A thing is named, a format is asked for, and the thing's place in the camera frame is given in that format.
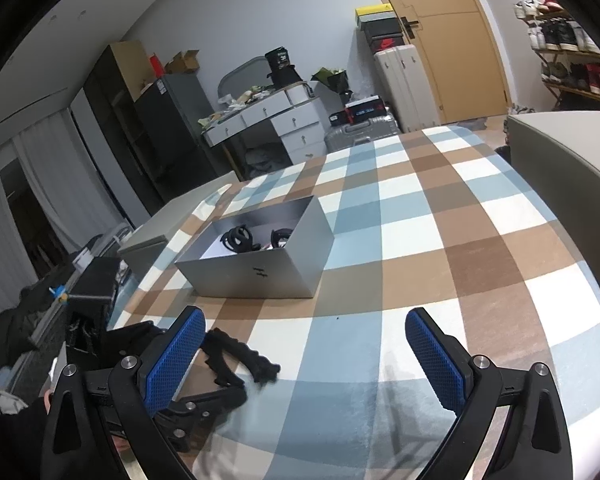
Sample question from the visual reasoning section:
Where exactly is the dark wardrobe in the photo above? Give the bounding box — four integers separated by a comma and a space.
70, 42, 222, 233

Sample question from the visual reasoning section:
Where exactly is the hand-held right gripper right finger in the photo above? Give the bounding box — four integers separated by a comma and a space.
405, 307, 576, 480

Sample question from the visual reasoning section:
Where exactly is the large tan cardboard box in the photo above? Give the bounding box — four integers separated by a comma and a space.
111, 40, 154, 102

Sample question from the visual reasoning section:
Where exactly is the wooden door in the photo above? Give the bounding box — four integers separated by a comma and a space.
357, 0, 512, 124

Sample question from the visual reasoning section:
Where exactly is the black case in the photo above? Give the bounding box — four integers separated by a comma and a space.
67, 257, 122, 302

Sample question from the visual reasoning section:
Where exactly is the green black bag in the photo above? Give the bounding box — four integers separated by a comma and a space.
311, 66, 349, 94

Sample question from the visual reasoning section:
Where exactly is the white tall suitcase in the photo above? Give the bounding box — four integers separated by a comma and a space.
372, 45, 443, 133

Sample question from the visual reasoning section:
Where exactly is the collection of sneakers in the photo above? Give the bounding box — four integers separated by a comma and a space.
512, 0, 600, 98

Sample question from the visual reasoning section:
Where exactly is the pile of desk clutter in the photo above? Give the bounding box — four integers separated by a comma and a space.
197, 86, 287, 129

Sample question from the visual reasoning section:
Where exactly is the open cardboard box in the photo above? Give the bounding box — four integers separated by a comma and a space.
165, 50, 201, 75

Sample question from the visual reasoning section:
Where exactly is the white desk with drawers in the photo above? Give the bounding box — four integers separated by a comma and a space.
202, 82, 331, 181

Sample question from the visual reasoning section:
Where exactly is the yellow lid shoebox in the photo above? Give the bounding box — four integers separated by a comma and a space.
355, 4, 397, 31

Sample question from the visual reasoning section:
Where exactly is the dark grey shoebox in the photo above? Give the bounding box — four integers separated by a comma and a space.
362, 26, 406, 42

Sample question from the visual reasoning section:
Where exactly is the wooden shoe rack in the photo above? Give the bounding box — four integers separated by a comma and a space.
512, 0, 600, 110

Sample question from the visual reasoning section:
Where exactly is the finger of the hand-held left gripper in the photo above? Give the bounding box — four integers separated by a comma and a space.
155, 382, 248, 453
200, 327, 282, 390

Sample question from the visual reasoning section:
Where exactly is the grey cabinet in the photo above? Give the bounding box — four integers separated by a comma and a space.
504, 112, 600, 257

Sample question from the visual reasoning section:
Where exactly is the silver ribbed suitcase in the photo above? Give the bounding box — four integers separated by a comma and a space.
324, 115, 402, 154

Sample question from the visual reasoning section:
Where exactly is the silver rectangular box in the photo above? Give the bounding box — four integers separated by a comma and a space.
174, 196, 336, 301

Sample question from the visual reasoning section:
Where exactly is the white sheer curtain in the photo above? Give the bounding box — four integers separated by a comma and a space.
0, 110, 137, 322

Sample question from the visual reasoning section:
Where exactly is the grey cloth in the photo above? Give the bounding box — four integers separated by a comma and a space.
247, 144, 292, 172

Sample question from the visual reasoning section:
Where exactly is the dark clothing heap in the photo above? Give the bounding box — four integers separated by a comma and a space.
0, 285, 67, 377

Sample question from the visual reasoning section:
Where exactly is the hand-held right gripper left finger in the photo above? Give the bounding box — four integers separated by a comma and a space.
40, 305, 208, 480

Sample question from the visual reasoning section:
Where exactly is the black package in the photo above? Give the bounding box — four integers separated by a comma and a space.
264, 47, 304, 89

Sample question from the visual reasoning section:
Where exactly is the arched vanity mirror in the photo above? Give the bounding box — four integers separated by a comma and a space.
217, 56, 276, 102

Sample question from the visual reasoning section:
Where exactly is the grey box lid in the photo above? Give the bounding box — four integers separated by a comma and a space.
117, 180, 237, 281

